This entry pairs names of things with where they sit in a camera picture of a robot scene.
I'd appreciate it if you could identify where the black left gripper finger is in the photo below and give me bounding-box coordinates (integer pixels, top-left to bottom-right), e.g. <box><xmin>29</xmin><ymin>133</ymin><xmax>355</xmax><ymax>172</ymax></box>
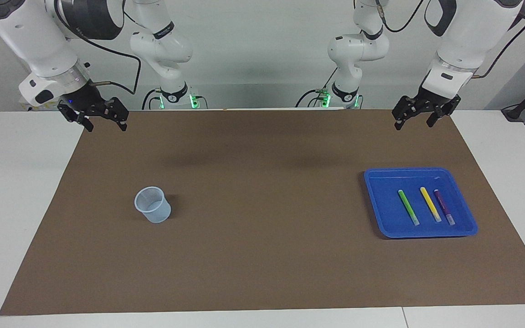
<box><xmin>391</xmin><ymin>96</ymin><xmax>420</xmax><ymax>131</ymax></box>
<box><xmin>427</xmin><ymin>94</ymin><xmax>462</xmax><ymax>128</ymax></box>

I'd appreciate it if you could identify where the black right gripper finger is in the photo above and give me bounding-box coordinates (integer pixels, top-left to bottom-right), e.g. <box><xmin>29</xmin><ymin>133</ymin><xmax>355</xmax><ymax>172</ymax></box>
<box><xmin>57</xmin><ymin>103</ymin><xmax>94</xmax><ymax>133</ymax></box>
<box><xmin>104</xmin><ymin>97</ymin><xmax>129</xmax><ymax>131</ymax></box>

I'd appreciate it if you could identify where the yellow pen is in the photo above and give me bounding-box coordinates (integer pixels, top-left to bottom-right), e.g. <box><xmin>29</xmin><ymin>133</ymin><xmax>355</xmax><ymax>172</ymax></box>
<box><xmin>420</xmin><ymin>187</ymin><xmax>442</xmax><ymax>223</ymax></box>

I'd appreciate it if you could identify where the purple pen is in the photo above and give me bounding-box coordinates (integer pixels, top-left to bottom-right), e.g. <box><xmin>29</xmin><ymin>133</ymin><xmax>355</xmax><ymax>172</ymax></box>
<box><xmin>434</xmin><ymin>189</ymin><xmax>456</xmax><ymax>226</ymax></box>

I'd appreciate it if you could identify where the green pen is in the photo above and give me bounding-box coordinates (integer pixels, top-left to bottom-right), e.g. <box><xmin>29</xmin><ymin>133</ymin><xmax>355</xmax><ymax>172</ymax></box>
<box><xmin>398</xmin><ymin>190</ymin><xmax>420</xmax><ymax>226</ymax></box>

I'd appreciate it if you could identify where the white power strip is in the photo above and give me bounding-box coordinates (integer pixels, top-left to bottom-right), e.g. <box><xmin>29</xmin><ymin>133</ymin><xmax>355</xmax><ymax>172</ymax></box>
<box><xmin>19</xmin><ymin>93</ymin><xmax>62</xmax><ymax>112</ymax></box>

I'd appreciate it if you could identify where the blue plastic tray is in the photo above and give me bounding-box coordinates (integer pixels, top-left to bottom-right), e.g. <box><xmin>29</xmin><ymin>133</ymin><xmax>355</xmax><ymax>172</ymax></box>
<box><xmin>364</xmin><ymin>167</ymin><xmax>479</xmax><ymax>239</ymax></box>

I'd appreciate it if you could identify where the translucent plastic cup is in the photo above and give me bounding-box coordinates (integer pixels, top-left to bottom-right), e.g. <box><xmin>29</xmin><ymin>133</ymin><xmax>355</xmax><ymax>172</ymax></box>
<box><xmin>134</xmin><ymin>186</ymin><xmax>172</xmax><ymax>224</ymax></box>

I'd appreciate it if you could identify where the brown table mat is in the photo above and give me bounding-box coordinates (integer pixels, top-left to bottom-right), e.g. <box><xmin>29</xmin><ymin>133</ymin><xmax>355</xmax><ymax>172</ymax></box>
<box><xmin>0</xmin><ymin>108</ymin><xmax>525</xmax><ymax>316</ymax></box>

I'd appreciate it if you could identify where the black base cable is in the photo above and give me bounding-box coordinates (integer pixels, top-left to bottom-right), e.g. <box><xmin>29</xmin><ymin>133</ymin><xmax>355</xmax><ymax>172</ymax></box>
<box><xmin>142</xmin><ymin>89</ymin><xmax>163</xmax><ymax>110</ymax></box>
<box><xmin>295</xmin><ymin>88</ymin><xmax>336</xmax><ymax>108</ymax></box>

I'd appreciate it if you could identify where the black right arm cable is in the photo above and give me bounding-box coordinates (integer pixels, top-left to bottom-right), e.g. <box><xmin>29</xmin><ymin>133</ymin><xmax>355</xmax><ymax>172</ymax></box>
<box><xmin>53</xmin><ymin>9</ymin><xmax>142</xmax><ymax>95</ymax></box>

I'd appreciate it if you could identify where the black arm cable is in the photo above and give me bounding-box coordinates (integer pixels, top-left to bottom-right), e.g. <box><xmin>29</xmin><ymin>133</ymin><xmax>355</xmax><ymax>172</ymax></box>
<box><xmin>376</xmin><ymin>0</ymin><xmax>525</xmax><ymax>79</ymax></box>
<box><xmin>53</xmin><ymin>9</ymin><xmax>142</xmax><ymax>95</ymax></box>

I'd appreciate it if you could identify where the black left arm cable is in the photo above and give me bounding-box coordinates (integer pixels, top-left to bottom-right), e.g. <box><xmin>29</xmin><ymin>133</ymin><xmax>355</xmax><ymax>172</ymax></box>
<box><xmin>376</xmin><ymin>0</ymin><xmax>525</xmax><ymax>79</ymax></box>

